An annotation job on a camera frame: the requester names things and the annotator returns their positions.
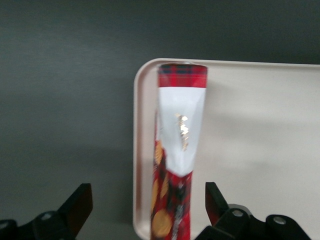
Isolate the beige plastic tray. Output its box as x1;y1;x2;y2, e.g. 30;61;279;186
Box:
131;57;320;240

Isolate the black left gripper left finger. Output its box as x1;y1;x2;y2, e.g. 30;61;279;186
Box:
0;182;94;240

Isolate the red tartan cookie box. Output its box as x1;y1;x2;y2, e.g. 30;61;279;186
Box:
149;62;209;240

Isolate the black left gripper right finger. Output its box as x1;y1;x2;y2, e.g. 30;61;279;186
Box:
204;181;311;240

